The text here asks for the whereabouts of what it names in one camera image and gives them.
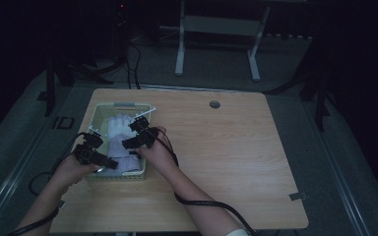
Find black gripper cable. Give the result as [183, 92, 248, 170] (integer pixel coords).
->
[151, 127, 258, 236]
[5, 132, 88, 236]

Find black rectangular floor bracket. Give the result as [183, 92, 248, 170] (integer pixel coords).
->
[51, 115, 76, 130]

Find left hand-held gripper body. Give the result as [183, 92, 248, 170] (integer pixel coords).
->
[73, 124, 108, 166]

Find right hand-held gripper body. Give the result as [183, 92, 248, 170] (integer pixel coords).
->
[129, 106, 160, 149]

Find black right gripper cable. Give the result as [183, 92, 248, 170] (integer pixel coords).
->
[151, 127, 258, 236]

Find lavender glove with white panel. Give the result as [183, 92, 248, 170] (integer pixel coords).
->
[106, 112, 138, 159]

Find white metal desk frame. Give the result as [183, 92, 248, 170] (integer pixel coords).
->
[159, 0, 272, 83]

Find lavender glove with grey palm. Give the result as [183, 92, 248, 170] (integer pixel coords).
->
[116, 156, 143, 174]

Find person's right hand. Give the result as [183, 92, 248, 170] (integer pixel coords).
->
[135, 125, 178, 175]

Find person's left hand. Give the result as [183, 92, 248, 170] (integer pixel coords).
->
[51, 152, 101, 188]

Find white sleeve cuff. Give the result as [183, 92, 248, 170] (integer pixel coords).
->
[225, 228, 253, 236]

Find black metal stand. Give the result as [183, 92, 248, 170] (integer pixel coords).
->
[36, 0, 128, 118]
[263, 30, 340, 133]

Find black hanging cables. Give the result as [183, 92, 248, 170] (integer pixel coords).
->
[123, 40, 143, 90]

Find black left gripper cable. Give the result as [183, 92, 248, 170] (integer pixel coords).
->
[5, 132, 88, 236]

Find pale yellow plastic basket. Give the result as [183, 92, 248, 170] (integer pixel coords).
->
[84, 101, 154, 182]

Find black floor cable loop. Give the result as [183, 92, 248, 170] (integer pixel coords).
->
[28, 171, 52, 198]

